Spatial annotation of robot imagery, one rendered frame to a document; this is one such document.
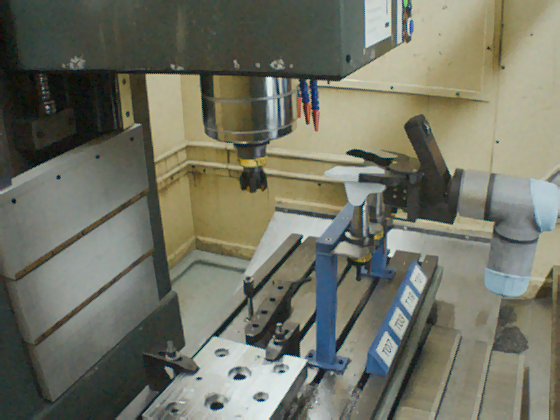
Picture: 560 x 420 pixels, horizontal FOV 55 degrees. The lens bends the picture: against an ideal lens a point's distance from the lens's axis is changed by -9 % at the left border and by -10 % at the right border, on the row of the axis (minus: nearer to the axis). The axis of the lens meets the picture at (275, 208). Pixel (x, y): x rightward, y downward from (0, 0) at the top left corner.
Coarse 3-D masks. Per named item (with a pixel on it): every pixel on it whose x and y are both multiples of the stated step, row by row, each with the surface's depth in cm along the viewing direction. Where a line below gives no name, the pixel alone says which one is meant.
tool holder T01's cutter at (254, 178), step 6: (246, 174) 101; (252, 174) 100; (258, 174) 101; (264, 174) 102; (240, 180) 102; (246, 180) 101; (252, 180) 100; (258, 180) 101; (264, 180) 102; (246, 186) 101; (252, 186) 101; (258, 186) 101; (264, 186) 102; (252, 192) 101
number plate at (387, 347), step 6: (384, 336) 133; (384, 342) 132; (390, 342) 134; (378, 348) 129; (384, 348) 131; (390, 348) 133; (396, 348) 134; (384, 354) 130; (390, 354) 131; (384, 360) 129; (390, 360) 130
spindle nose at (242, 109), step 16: (208, 80) 90; (224, 80) 88; (240, 80) 88; (256, 80) 88; (272, 80) 89; (288, 80) 91; (208, 96) 91; (224, 96) 89; (240, 96) 89; (256, 96) 89; (272, 96) 90; (288, 96) 92; (208, 112) 93; (224, 112) 90; (240, 112) 90; (256, 112) 90; (272, 112) 91; (288, 112) 93; (208, 128) 94; (224, 128) 92; (240, 128) 91; (256, 128) 91; (272, 128) 92; (288, 128) 94
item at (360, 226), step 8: (360, 208) 119; (352, 216) 122; (360, 216) 120; (368, 216) 121; (352, 224) 122; (360, 224) 120; (368, 224) 121; (352, 232) 122; (360, 232) 121; (368, 232) 121
